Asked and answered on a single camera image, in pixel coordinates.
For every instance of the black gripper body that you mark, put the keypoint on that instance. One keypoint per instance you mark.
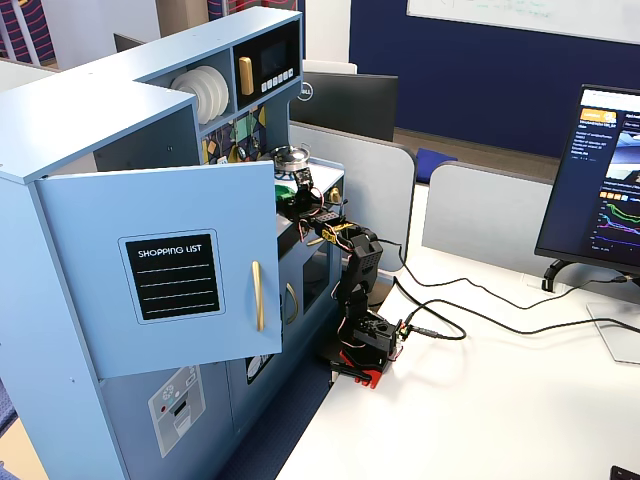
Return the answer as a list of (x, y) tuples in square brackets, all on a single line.
[(291, 208)]

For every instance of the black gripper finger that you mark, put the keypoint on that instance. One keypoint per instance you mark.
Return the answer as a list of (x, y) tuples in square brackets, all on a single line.
[(302, 191), (292, 210)]

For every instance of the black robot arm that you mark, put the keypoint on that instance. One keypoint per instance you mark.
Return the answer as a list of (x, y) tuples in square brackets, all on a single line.
[(362, 260)]

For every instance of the green recipient pot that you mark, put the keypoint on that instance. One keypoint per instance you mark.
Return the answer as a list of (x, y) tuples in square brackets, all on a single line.
[(283, 192)]

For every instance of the steel pot lid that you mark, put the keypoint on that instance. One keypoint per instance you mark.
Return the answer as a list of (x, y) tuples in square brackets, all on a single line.
[(290, 152)]

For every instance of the gold stove knob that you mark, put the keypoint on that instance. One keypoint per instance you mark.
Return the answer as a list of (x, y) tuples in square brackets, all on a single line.
[(334, 194)]

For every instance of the steel pot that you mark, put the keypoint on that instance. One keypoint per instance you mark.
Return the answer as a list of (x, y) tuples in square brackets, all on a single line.
[(292, 165)]

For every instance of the grey desk divider panel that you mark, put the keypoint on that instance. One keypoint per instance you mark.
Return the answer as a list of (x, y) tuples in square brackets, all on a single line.
[(480, 215), (380, 190)]

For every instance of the steel toy ladle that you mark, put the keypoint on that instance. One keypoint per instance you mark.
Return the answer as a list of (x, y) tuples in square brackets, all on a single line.
[(241, 153)]

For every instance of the steel toy spatula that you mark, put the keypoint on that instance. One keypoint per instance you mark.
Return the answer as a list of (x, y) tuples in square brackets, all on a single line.
[(223, 160)]

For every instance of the black Dell monitor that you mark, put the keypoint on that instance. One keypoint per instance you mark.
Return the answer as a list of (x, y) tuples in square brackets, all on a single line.
[(350, 105)]

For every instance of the white toy plate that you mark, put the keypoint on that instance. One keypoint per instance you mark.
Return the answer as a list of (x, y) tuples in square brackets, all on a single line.
[(190, 92), (225, 95), (212, 95)]

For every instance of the blue chair seat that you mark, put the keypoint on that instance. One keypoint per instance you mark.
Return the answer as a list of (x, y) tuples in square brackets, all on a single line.
[(432, 162)]

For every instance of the red table clamp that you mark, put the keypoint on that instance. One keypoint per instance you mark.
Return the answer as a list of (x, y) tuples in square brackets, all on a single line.
[(367, 377)]

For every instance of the blue fridge door shopping list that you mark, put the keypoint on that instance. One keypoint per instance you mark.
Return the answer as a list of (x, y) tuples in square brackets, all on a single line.
[(100, 300)]

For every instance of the blue toy play kitchen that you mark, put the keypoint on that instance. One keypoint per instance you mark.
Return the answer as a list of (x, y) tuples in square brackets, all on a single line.
[(75, 125)]

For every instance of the lit computer monitor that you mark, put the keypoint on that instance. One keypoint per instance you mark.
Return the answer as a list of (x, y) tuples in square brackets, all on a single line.
[(590, 175)]

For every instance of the whiteboard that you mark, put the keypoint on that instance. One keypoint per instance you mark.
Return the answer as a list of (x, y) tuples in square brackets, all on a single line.
[(525, 12)]

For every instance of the grey flat plate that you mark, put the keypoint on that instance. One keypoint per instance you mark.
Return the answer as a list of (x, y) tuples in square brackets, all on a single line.
[(617, 335)]

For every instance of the small black device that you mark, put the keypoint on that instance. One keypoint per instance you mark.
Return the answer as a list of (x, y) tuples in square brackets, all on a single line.
[(627, 474)]

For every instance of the small wrist camera board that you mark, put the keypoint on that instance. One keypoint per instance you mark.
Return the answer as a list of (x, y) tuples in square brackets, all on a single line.
[(303, 177)]

